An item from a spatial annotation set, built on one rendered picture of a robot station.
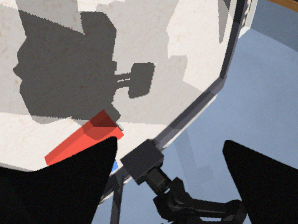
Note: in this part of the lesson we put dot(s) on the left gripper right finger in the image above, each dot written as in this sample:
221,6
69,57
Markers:
267,187

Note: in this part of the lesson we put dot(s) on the small blue flat block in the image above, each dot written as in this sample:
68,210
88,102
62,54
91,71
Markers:
115,166

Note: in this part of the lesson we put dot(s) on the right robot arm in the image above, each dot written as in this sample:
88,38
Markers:
179,206

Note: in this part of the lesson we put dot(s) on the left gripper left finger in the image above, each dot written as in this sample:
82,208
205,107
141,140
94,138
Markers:
66,192

